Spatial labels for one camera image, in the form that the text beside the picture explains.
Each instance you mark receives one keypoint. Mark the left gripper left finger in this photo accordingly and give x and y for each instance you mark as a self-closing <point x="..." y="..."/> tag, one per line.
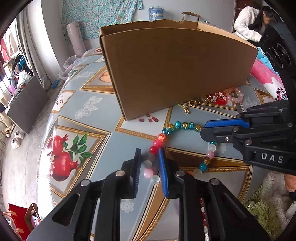
<point x="121" y="184"/>

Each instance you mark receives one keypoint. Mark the hanging clothes rack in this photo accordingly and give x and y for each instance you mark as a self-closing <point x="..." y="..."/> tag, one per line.
<point x="14" y="69"/>

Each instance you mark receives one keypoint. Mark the grey flat board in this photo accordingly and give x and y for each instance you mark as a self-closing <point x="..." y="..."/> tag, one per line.
<point x="27" y="105"/>

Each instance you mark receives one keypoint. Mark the white plastic bag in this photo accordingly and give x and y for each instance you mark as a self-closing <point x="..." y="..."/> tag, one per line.
<point x="69" y="64"/>

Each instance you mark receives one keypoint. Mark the woman in white sweater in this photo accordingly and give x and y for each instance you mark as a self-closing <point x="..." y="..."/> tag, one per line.
<point x="251" y="22"/>

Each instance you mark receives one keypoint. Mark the teal floral hanging cloth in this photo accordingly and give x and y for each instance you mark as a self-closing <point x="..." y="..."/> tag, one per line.
<point x="92" y="15"/>

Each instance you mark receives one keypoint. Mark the white shoes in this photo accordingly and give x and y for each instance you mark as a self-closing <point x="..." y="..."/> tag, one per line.
<point x="17" y="139"/>

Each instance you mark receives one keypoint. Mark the right hand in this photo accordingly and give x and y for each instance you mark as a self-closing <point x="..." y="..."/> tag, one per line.
<point x="290" y="182"/>

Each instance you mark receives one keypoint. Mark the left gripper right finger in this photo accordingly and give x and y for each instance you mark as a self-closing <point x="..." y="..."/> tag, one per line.
<point x="180" y="185"/>

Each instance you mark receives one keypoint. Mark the grey curtain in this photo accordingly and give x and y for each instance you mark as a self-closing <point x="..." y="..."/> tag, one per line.
<point x="35" y="44"/>

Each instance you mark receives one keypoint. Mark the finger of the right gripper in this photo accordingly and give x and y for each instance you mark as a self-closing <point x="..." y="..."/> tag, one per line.
<point x="221" y="134"/>
<point x="227" y="122"/>

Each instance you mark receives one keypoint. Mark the red paper bag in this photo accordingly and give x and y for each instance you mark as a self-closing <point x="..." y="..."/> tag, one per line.
<point x="22" y="219"/>

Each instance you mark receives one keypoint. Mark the pink floral blanket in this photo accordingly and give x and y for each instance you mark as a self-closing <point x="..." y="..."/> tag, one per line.
<point x="264" y="72"/>

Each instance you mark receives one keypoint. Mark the green fuzzy sleeve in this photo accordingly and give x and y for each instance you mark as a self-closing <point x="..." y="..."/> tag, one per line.
<point x="268" y="208"/>

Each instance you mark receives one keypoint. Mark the brown cardboard box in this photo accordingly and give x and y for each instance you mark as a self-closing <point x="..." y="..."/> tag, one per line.
<point x="155" y="65"/>

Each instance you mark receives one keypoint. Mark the fruit pattern tablecloth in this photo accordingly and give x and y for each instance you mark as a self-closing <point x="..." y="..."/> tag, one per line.
<point x="87" y="137"/>

